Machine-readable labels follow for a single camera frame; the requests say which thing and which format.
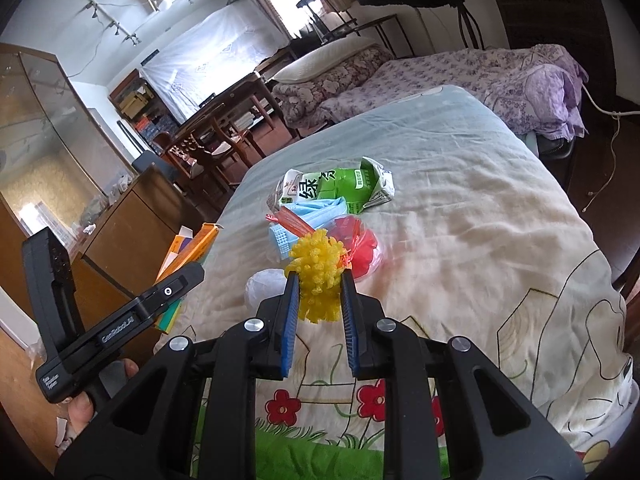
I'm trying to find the yellow spiky ball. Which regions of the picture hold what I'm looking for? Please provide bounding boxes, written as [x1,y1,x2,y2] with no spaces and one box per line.
[284,227,351,325]

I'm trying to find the wooden armchair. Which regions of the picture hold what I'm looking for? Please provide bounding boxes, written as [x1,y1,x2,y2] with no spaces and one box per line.
[165,110,266,196]

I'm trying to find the shelf with boxes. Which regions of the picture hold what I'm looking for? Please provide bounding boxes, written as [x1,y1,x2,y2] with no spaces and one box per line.
[109,69,176,141]

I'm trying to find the white plastic sheet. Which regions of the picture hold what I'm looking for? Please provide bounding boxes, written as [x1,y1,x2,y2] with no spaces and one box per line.
[150,0,291,126]

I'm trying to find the white cable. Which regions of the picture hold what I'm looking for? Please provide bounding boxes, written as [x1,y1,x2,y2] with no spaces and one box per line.
[580,82,640,211]

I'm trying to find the purple floral bedsheet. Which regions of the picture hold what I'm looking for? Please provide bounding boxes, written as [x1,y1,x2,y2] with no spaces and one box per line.
[320,50,531,126]

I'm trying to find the dark wooden chair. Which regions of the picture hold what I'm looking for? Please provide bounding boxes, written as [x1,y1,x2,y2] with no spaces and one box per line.
[612,240,640,301]
[295,0,361,41]

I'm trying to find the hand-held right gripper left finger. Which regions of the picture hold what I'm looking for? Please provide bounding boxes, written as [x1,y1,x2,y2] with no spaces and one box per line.
[54,271,302,480]

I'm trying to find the white pillow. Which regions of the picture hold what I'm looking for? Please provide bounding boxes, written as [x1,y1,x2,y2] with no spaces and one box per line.
[272,37,378,83]

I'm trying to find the wooden table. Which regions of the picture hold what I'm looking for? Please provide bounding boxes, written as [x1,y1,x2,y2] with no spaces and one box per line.
[200,72,301,161]

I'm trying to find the wooden cabinet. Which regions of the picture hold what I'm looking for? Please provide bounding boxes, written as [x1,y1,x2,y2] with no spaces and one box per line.
[70,162,221,356]

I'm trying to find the lilac ruffled cloth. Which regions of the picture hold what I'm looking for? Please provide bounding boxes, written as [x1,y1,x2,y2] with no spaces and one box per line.
[495,44,590,141]

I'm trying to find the red patterned snack wrapper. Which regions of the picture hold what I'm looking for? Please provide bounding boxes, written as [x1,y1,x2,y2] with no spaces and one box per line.
[265,210,316,238]

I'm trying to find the glass display cabinet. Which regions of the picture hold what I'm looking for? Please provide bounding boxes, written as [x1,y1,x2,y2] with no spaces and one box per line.
[0,42,133,241]

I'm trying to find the person's left hand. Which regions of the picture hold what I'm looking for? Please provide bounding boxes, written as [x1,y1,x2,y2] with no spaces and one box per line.
[65,358,140,441]

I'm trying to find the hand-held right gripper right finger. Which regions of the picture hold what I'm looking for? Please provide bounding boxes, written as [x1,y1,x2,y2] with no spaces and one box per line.
[339,269,587,480]

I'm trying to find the green white drink carton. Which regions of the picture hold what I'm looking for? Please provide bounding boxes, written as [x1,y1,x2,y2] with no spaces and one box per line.
[277,156,396,216]

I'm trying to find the blue face mask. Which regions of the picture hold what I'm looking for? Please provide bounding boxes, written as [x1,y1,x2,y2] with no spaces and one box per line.
[268,197,351,261]

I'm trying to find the folded floral quilt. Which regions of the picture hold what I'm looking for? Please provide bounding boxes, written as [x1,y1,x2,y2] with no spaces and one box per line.
[272,45,396,126]

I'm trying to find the orange cardboard box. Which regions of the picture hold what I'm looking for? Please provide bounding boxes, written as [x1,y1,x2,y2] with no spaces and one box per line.
[155,222,223,335]

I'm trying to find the round black side table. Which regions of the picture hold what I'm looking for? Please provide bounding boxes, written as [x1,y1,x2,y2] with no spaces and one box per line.
[350,12,416,58]

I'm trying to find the red translucent plastic cup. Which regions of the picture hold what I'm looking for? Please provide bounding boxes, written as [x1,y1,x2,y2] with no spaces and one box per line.
[330,215,386,281]

